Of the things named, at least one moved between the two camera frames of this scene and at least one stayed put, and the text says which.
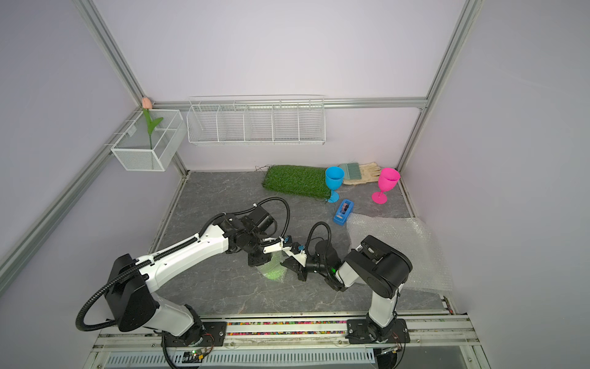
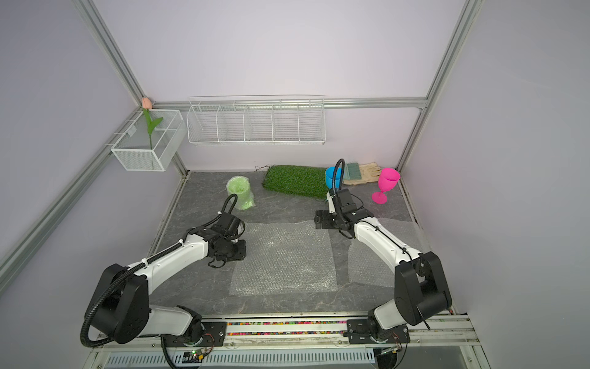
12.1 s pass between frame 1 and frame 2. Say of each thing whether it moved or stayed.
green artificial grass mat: stayed
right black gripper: moved
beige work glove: stayed
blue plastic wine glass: stayed
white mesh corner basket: stayed
